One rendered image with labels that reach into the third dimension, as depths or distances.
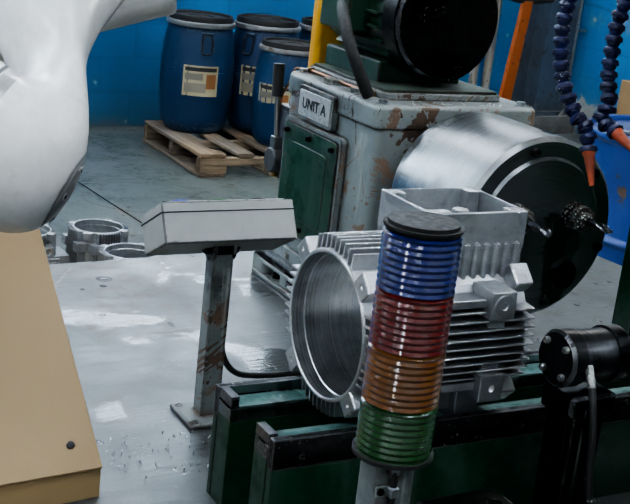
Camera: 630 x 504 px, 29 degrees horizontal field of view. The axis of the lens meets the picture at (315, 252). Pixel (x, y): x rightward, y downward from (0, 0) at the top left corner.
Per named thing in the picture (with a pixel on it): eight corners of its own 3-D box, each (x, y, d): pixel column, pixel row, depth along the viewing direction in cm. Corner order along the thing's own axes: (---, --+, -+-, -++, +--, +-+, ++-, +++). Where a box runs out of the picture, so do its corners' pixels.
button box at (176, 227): (273, 250, 153) (268, 209, 153) (299, 238, 146) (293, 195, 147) (144, 256, 144) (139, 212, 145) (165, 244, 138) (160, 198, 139)
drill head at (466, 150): (463, 242, 199) (486, 91, 192) (613, 320, 169) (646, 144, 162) (330, 249, 188) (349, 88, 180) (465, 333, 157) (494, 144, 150)
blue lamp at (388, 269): (426, 273, 95) (434, 217, 94) (470, 299, 90) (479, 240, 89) (360, 277, 92) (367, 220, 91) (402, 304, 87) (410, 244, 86)
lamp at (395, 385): (411, 379, 98) (419, 327, 96) (453, 410, 93) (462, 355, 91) (346, 387, 95) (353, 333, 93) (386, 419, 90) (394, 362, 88)
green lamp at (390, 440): (404, 431, 99) (411, 379, 98) (445, 464, 94) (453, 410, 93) (340, 439, 96) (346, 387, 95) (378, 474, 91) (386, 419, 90)
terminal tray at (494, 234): (462, 247, 137) (472, 186, 135) (519, 277, 129) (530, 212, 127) (371, 252, 132) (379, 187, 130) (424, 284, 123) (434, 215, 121)
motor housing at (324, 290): (424, 359, 145) (446, 206, 140) (521, 426, 129) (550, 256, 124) (274, 374, 136) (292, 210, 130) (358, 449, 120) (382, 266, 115)
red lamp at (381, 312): (419, 327, 96) (426, 273, 95) (462, 355, 91) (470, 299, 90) (353, 333, 93) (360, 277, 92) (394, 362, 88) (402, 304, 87)
